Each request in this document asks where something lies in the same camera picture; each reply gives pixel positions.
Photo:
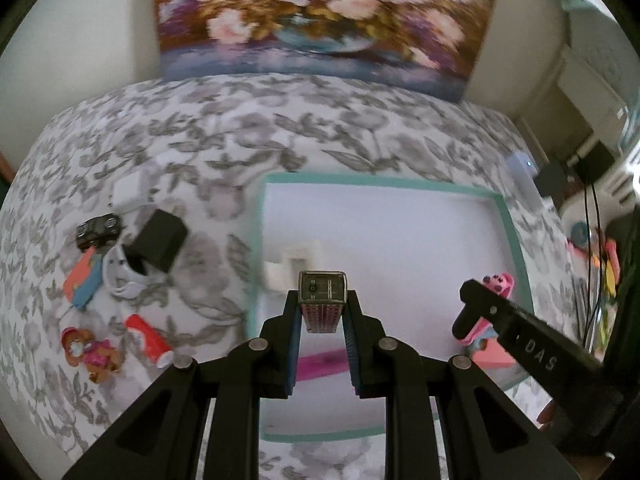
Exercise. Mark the white square adapter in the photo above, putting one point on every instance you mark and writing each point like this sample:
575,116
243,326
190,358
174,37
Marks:
127,189

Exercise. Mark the white router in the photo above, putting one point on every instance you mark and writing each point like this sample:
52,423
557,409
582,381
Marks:
525,175

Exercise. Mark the small black box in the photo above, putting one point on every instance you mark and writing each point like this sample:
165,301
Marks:
551,178

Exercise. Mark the orange and blue toy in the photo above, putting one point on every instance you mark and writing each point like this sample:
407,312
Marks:
82,280

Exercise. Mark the white charger plug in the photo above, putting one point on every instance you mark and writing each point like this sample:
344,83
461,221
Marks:
292,270

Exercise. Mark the floral painting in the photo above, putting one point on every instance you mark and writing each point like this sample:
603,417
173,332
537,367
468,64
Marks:
325,15

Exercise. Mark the pink stick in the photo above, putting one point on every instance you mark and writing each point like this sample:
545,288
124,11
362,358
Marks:
322,364

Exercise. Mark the red and white tube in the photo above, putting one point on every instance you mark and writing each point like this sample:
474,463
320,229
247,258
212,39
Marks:
147,342

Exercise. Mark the pink toy figure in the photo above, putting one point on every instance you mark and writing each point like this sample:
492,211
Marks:
497,284

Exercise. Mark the black toy car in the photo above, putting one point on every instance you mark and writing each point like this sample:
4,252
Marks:
98,230

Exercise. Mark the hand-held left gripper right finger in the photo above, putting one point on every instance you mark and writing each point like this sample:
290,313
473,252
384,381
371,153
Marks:
353,347

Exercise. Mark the grey floral bedspread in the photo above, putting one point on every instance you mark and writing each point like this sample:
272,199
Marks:
200,140

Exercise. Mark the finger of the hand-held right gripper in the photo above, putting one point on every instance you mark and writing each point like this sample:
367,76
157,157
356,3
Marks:
475,300

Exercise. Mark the white box with teal rim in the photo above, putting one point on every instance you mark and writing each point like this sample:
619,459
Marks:
390,240

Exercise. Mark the colourful toy pile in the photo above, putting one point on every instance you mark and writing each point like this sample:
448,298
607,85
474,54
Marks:
597,260

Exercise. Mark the small toy bus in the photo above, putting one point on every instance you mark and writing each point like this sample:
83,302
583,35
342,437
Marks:
322,305

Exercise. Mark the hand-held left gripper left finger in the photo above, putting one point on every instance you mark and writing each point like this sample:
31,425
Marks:
292,345

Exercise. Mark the bear toy figure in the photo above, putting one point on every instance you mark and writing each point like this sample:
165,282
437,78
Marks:
92,352

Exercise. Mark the salmon pink card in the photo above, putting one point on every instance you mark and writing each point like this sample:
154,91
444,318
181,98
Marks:
492,355

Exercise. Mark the white cabinet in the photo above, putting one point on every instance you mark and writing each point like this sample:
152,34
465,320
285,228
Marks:
595,75

